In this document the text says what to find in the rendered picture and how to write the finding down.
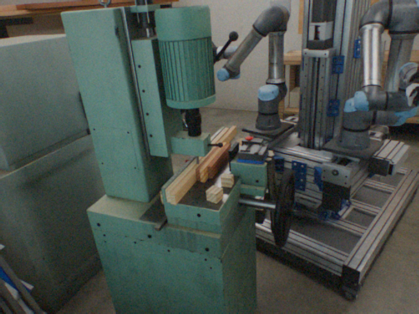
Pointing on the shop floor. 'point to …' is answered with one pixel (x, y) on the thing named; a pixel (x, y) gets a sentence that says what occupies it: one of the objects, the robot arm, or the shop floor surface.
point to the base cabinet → (180, 275)
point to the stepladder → (15, 291)
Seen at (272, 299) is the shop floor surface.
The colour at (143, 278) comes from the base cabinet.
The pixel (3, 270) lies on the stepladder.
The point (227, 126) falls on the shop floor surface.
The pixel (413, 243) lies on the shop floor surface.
